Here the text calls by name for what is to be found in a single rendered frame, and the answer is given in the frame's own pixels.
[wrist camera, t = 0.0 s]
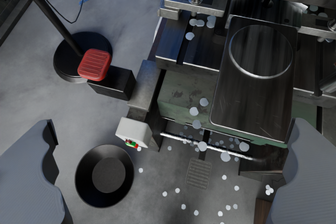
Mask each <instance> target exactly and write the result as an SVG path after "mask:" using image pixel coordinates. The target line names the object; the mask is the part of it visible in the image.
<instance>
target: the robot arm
mask: <svg viewBox="0 0 336 224"><path fill-rule="evenodd" d="M284 144H285V145H287V148H288V150H289V153H288V156H287V158H286V161H285V164H284V167H283V170H282V174H283V176H284V178H285V181H286V185H284V186H282V187H280V188H278V190H277V191H276V194H275V197H274V200H273V202H272V205H271V208H270V211H269V214H268V216H267V219H266V223H265V224H336V147H335V146H334V145H333V144H332V143H331V142H330V141H328V140H327V139H326V138H325V137H324V136H323V135H322V134H321V133H319V132H318V131H317V130H316V129H315V128H314V127H313V126H312V125H311V124H309V123H308V122H307V121H306V120H305V119H303V118H299V117H292V118H291V121H290V125H289V128H288V131H287V135H286V138H285V141H284ZM57 145H59V143H58V139H57V135H56V131H55V127H54V124H53V121H52V119H44V120H40V121H38V122H37V123H36V124H35V125H33V126H32V127H31V128H30V129H29V130H28V131H27V132H26V133H25V134H23V135H22V136H21V137H20V138H19V139H18V140H17V141H16V142H14V143H13V144H12V145H11V146H10V147H9V148H8V149H7V150H6V151H5V152H4V153H2V154H1V155H0V224H74V223H73V219H72V216H71V214H70V211H69V209H68V206H67V204H66V202H65V199H64V197H63V195H62V192H61V190H60V188H59V187H57V186H55V182H56V179H57V177H58V175H59V172H60V171H59V168H58V166H57V163H56V161H55V158H54V156H53V152H54V150H55V148H56V146H57Z"/></svg>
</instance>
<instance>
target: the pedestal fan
mask: <svg viewBox="0 0 336 224"><path fill-rule="evenodd" d="M33 1H34V2H35V3H36V5H37V6H38V7H39V8H40V9H41V11H42V12H43V13H44V14H45V16H46V17H47V18H48V19H49V20H50V22H51V23H52V24H53V25H54V27H55V28H56V29H57V30H58V31H59V33H60V34H61V35H62V36H63V37H64V40H63V41H62V42H61V43H60V44H59V45H58V47H57V49H56V51H55V53H54V56H53V67H54V70H55V71H56V73H57V74H58V75H59V77H60V78H62V79H63V80H65V81H68V82H70V83H86V82H87V80H88V79H87V78H83V77H81V76H80V75H79V74H78V67H79V65H80V63H81V61H82V59H83V57H84V55H85V53H86V51H87V50H89V49H97V50H102V51H106V52H108V53H110V55H111V57H113V50H112V46H111V43H110V42H109V41H108V39H107V38H105V37H104V36H103V35H101V34H99V33H96V32H92V31H82V32H77V33H74V34H72V35H71V34H70V33H69V31H68V30H67V29H66V27H65V26H64V25H63V23H62V22H61V20H60V19H59V18H58V16H57V15H56V14H55V12H54V11H53V10H52V8H53V9H54V10H55V11H56V12H57V13H58V14H59V15H60V16H61V17H63V16H62V15H61V14H60V13H59V12H58V11H57V10H56V9H55V8H54V7H53V6H52V5H51V4H50V2H49V1H48V0H33ZM83 1H84V0H82V3H81V7H80V11H79V13H78V15H77V18H76V20H75V21H73V22H70V21H68V20H67V19H65V18H64V17H63V18H64V19H65V20H66V21H67V22H69V23H71V24H72V23H74V22H76V21H77V19H78V17H79V15H80V12H81V9H82V5H83ZM47 2H48V3H49V4H50V5H51V7H52V8H51V7H50V6H49V4H48V3H47Z"/></svg>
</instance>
